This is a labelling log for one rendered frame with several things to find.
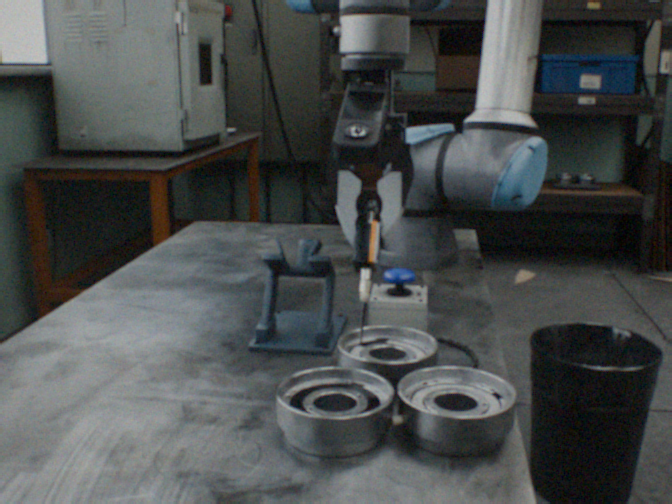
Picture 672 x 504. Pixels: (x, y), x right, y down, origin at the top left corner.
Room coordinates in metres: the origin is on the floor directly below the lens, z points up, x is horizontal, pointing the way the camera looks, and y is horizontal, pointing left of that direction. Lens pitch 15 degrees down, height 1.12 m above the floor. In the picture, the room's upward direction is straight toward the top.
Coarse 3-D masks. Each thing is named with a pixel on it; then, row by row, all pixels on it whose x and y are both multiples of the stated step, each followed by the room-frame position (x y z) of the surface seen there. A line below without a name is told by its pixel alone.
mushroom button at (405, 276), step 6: (390, 270) 0.85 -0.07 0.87; (396, 270) 0.85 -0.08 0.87; (402, 270) 0.85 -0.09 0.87; (408, 270) 0.85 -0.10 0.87; (384, 276) 0.84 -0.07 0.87; (390, 276) 0.84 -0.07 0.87; (396, 276) 0.83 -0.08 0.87; (402, 276) 0.83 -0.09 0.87; (408, 276) 0.83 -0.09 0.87; (414, 276) 0.84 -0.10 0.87; (390, 282) 0.83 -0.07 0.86; (396, 282) 0.83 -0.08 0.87; (402, 282) 0.83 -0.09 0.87; (408, 282) 0.83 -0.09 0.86; (396, 288) 0.84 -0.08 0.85; (402, 288) 0.84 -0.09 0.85
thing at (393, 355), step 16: (352, 336) 0.72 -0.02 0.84; (368, 336) 0.74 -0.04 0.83; (384, 336) 0.74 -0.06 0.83; (400, 336) 0.74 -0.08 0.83; (416, 336) 0.73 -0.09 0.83; (368, 352) 0.69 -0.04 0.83; (384, 352) 0.71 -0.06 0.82; (400, 352) 0.70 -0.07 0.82; (432, 352) 0.66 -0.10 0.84; (368, 368) 0.64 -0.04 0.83; (384, 368) 0.64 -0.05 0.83; (400, 368) 0.64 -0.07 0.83; (416, 368) 0.64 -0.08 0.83
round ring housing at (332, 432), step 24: (288, 384) 0.60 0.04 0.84; (384, 384) 0.60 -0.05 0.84; (288, 408) 0.54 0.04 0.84; (312, 408) 0.57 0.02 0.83; (336, 408) 0.60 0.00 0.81; (360, 408) 0.56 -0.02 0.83; (384, 408) 0.55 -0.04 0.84; (288, 432) 0.54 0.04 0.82; (312, 432) 0.53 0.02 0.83; (336, 432) 0.52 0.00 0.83; (360, 432) 0.53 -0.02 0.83; (384, 432) 0.56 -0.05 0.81; (336, 456) 0.53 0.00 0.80
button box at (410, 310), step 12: (384, 288) 0.87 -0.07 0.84; (408, 288) 0.86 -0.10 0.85; (420, 288) 0.87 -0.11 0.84; (372, 300) 0.82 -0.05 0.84; (384, 300) 0.82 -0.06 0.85; (396, 300) 0.82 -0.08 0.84; (408, 300) 0.82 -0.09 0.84; (420, 300) 0.82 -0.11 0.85; (372, 312) 0.82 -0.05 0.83; (384, 312) 0.82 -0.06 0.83; (396, 312) 0.81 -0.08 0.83; (408, 312) 0.81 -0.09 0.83; (420, 312) 0.81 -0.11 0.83; (372, 324) 0.82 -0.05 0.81; (384, 324) 0.82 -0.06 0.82; (396, 324) 0.81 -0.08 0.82; (408, 324) 0.81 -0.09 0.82; (420, 324) 0.81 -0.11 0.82
